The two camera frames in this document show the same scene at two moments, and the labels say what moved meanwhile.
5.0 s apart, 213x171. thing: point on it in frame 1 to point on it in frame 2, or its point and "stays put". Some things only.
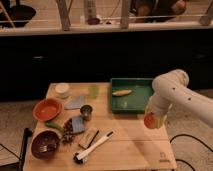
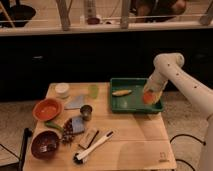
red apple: x=149 y=120 to x=147 y=97
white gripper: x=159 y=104 to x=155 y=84
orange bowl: x=47 y=109 stays put
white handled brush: x=79 y=158 stays put
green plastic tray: x=135 y=102 stays put
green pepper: x=55 y=126 stays put
